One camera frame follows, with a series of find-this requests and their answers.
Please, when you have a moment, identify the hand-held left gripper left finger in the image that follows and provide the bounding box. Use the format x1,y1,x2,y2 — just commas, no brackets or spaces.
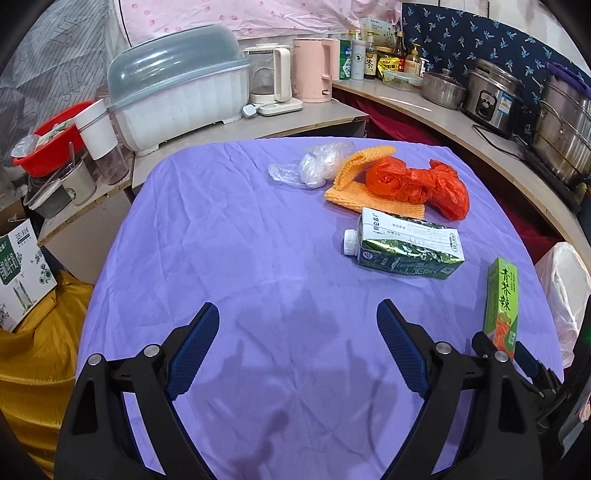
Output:
54,302,220,480

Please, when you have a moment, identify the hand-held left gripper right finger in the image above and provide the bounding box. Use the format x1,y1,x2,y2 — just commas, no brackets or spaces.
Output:
376,299,543,480

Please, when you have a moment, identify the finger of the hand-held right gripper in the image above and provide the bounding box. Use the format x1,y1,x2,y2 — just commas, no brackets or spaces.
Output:
513,340,564,398
471,332,497,358

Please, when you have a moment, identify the green cardboard box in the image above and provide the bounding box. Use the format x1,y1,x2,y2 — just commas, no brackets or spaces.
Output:
483,257,519,361

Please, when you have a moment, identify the white bag lined waste bin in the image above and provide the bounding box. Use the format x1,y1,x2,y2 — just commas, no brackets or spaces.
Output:
534,241,591,370

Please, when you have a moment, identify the green white milk carton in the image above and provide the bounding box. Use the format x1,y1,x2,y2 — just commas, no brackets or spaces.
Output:
342,207,465,279

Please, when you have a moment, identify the yellow cloth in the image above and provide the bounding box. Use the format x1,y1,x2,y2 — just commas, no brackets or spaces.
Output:
0,270,95,472

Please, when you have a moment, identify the red plastic bag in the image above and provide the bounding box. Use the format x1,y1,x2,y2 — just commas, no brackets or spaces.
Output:
365,156,470,221

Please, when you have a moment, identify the orange waffle cleaning cloth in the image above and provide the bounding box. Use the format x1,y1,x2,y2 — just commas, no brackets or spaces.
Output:
324,144,426,220

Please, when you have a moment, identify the white printed cardboard box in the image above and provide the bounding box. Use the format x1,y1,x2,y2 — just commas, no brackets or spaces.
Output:
0,219,58,333

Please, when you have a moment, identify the black induction cooker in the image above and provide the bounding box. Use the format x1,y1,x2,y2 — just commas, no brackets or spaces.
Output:
522,143,591,213

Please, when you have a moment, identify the clear plastic bag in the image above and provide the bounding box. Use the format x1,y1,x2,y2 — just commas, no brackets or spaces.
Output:
269,142,356,189

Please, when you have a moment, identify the grey cup with round logo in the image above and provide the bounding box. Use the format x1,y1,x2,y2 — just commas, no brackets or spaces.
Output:
61,159,98,206

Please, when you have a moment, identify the steel rectangular container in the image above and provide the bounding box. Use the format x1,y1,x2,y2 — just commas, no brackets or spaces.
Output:
23,178,72,220

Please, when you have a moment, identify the large steel steamer pot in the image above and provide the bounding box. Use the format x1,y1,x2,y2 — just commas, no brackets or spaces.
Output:
529,69,591,188

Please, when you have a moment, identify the white dish rack grey cover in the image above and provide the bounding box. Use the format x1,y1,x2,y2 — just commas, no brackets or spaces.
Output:
107,25,252,155

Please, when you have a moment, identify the white blender cup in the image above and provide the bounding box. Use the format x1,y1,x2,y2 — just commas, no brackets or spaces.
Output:
74,98,131,186

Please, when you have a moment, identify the red plastic basin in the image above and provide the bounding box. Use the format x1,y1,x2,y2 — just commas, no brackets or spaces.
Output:
11,100,100,177

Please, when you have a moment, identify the steel rice cooker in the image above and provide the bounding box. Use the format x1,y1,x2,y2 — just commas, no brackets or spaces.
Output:
462,58,527,137

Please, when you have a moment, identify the low wooden side table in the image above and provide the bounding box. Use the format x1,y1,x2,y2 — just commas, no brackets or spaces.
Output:
37,99,370,245

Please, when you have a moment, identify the small steel pot with lid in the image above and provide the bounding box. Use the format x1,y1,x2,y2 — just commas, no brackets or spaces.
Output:
421,68,468,110

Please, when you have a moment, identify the clear lidded food container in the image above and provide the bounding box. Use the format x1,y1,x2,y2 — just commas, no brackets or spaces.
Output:
383,69,423,90

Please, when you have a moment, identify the purple cloth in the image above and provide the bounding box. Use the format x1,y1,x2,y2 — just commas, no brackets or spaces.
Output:
545,61,591,90

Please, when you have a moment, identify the dark soy sauce bottle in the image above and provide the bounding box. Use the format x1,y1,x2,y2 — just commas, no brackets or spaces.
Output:
363,32,378,81

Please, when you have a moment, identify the white cylindrical bottle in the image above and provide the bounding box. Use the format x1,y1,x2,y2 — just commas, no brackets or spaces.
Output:
351,38,366,81

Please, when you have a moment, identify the white glass electric kettle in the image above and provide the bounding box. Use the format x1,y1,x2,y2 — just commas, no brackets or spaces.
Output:
242,42,304,116

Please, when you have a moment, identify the pink electric kettle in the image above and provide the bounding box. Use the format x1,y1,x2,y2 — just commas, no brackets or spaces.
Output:
292,38,341,103

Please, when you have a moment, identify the green tin can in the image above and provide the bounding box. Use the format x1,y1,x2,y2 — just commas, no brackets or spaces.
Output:
338,39,354,83

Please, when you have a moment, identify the brown sauce bottle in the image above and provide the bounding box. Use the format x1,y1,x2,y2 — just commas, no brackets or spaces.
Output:
393,31,407,72

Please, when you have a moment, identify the blue leaf printed cloth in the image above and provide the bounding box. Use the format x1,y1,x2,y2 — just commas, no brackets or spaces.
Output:
401,2,591,139

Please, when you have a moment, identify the pale green tea box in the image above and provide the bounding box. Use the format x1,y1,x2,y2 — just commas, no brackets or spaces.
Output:
359,16,397,47

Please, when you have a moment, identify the grey patterned cloth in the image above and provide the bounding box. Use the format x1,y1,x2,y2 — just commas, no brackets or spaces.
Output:
0,0,130,153

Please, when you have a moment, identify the pink dotted cloth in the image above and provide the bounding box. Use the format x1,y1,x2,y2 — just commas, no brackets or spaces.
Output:
115,0,402,47

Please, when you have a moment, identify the black power cable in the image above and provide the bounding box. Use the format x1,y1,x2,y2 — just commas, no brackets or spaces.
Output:
472,124,527,160

